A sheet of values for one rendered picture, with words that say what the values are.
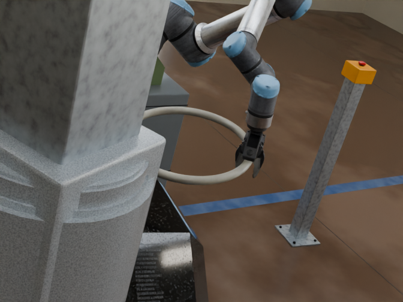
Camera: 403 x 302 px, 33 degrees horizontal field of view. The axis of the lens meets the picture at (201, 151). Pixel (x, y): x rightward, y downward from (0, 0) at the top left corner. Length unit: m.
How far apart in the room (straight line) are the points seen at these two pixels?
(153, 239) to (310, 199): 1.81
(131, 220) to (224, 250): 2.66
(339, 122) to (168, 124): 0.95
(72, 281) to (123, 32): 0.39
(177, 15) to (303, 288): 1.53
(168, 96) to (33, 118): 2.19
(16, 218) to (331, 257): 3.11
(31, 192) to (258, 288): 2.62
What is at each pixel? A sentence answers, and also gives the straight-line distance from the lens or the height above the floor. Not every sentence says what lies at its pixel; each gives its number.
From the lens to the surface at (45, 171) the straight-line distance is 1.00.
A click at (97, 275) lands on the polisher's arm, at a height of 1.38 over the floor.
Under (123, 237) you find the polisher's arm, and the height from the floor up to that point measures 1.44.
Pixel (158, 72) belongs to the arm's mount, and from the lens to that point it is 3.22.
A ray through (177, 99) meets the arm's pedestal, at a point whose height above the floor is 0.82.
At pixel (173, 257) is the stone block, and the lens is 2.23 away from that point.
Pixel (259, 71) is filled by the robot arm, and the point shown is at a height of 1.29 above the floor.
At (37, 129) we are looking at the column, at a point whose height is 1.59.
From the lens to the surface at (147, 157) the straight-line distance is 1.13.
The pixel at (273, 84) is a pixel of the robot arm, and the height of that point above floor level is 1.29.
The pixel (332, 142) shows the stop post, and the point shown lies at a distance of 3.74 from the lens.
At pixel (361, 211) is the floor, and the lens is 4.60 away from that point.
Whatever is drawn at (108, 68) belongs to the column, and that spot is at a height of 1.70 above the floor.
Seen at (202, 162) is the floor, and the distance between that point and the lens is 4.53.
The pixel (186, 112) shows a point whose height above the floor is 1.00.
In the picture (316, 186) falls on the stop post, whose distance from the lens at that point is 3.85.
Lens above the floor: 2.07
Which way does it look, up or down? 26 degrees down
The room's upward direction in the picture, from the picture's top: 16 degrees clockwise
